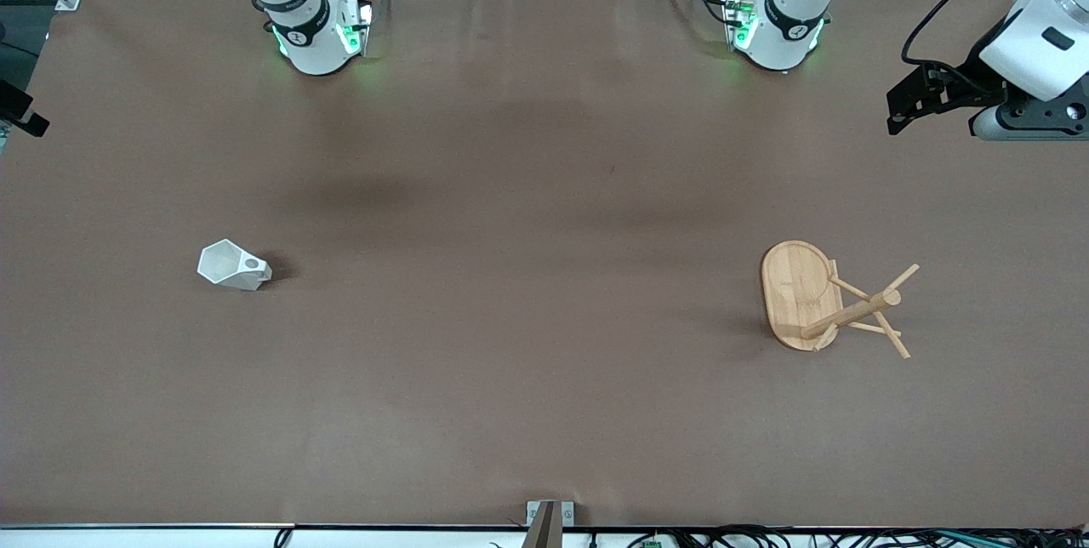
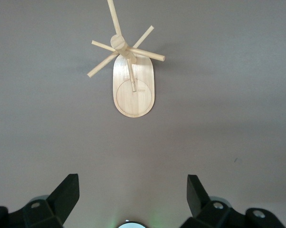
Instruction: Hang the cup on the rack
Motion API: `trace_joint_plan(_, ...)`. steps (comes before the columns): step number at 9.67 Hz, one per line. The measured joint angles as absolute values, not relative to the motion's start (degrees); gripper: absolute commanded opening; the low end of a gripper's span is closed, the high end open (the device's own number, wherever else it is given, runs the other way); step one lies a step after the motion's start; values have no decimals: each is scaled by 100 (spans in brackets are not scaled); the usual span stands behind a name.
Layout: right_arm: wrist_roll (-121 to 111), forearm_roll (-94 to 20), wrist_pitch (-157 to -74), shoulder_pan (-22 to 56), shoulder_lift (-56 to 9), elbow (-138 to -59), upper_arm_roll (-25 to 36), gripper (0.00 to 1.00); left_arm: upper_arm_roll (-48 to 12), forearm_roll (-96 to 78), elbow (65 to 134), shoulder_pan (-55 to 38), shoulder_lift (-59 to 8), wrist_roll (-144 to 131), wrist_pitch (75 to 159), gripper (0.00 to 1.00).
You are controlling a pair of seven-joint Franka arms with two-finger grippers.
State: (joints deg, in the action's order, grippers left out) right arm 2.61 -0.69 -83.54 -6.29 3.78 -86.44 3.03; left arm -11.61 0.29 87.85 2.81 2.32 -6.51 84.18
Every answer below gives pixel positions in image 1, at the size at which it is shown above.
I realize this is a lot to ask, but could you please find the white angular plastic cup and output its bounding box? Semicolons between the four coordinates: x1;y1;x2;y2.
197;239;274;292

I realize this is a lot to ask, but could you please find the wooden cup rack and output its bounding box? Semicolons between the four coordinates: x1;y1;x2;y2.
760;240;921;361

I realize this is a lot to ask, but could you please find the brown table cover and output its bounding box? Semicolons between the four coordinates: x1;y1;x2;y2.
0;0;1089;529

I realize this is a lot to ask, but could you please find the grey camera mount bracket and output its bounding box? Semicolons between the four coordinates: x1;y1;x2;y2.
525;500;577;548

